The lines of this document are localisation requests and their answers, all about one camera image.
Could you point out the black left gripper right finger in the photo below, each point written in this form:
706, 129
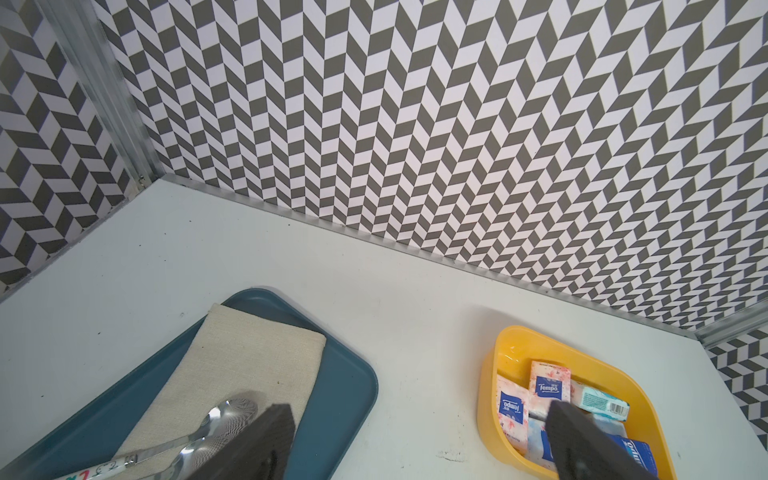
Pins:
565, 419

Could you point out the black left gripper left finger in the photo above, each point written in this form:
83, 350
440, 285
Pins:
261, 451

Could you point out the pink floral Tempo tissue pack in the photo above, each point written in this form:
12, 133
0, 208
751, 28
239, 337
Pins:
547, 383
512, 412

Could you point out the yellow plastic storage box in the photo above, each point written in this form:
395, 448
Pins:
514, 349

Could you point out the mint green tissue pack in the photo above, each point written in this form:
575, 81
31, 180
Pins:
597, 402

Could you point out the dark blue Tempo tissue pack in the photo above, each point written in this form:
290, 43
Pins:
636, 450

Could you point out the beige linen cloth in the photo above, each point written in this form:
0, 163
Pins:
232, 352

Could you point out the teal plastic tray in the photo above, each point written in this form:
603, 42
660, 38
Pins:
345, 392

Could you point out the metal spoon white handle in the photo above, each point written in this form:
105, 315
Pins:
241, 403

